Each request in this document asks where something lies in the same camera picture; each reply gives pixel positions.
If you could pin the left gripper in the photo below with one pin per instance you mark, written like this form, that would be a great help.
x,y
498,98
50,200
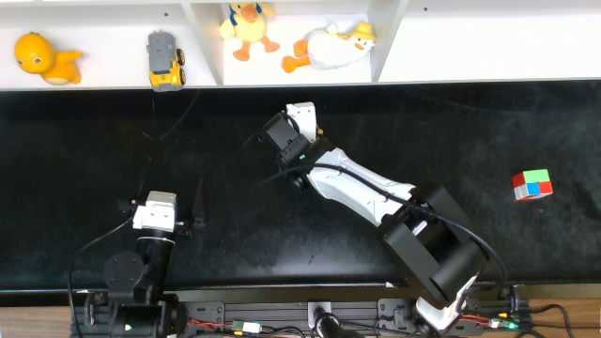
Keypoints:
x,y
184,226

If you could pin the grey and yellow toy truck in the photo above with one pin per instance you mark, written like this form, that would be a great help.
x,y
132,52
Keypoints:
x,y
162,56

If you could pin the yellow rubber duck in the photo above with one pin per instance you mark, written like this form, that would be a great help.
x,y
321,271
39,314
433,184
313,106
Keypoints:
x,y
35,51

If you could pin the many-coloured puzzle cube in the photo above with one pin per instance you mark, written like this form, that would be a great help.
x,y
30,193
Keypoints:
x,y
533,185

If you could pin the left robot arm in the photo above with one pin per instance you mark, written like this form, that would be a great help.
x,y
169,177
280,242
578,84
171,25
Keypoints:
x,y
123,270

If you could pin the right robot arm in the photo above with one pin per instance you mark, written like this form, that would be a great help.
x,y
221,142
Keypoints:
x,y
338,188

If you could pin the yellow plush duck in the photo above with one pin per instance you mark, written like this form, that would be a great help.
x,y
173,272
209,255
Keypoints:
x,y
249,28

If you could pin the white plush goose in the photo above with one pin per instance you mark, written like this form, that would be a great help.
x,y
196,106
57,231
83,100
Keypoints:
x,y
333,49

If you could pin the white shelf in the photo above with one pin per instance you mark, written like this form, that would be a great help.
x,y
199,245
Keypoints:
x,y
469,47

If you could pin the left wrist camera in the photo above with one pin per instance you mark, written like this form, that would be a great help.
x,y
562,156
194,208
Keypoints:
x,y
155,211

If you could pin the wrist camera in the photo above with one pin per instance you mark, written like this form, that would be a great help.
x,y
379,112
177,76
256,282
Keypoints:
x,y
303,117
155,211

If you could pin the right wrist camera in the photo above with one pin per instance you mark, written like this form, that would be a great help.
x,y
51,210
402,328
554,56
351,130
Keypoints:
x,y
303,117

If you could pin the mounting rail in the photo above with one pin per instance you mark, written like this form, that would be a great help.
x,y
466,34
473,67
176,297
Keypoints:
x,y
282,312

